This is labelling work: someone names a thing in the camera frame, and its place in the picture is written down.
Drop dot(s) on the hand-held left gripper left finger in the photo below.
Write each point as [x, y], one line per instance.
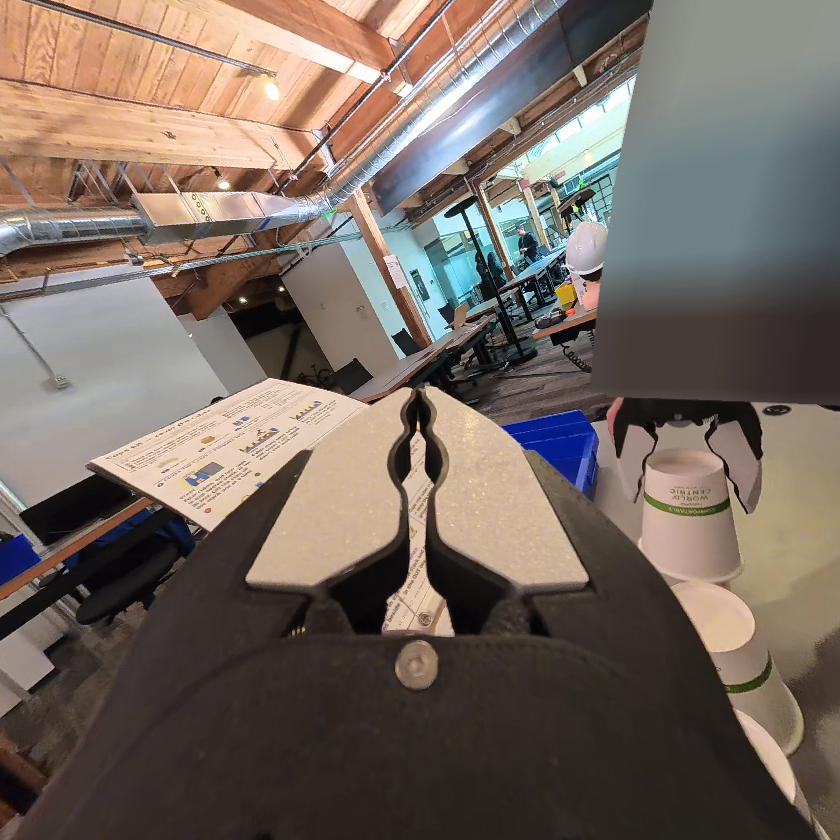
[334, 505]

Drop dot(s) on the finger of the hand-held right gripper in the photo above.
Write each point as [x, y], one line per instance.
[745, 459]
[631, 459]

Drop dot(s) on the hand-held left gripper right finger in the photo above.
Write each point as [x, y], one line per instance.
[505, 505]

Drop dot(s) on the white paper cup green band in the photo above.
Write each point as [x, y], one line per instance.
[774, 768]
[689, 538]
[741, 643]

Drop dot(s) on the blue plastic bin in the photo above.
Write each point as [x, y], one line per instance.
[558, 446]

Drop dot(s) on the printed instruction sheet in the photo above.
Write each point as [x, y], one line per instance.
[216, 453]

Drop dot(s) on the yellow box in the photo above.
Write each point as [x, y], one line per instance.
[565, 295]

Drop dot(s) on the long wooden table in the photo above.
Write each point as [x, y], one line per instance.
[420, 361]

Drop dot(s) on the white hard hat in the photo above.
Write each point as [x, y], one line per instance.
[586, 246]

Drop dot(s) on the black office chair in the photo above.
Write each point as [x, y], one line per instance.
[131, 571]

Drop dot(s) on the wooden pillar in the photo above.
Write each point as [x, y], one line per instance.
[387, 262]

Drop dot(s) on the small blue bin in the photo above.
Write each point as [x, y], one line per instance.
[18, 558]

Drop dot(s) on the ceiling spot lamp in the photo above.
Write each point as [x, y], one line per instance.
[271, 88]

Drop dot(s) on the white wall notice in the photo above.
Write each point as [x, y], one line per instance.
[392, 272]

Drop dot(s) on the silver ventilation duct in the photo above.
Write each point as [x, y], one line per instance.
[197, 213]

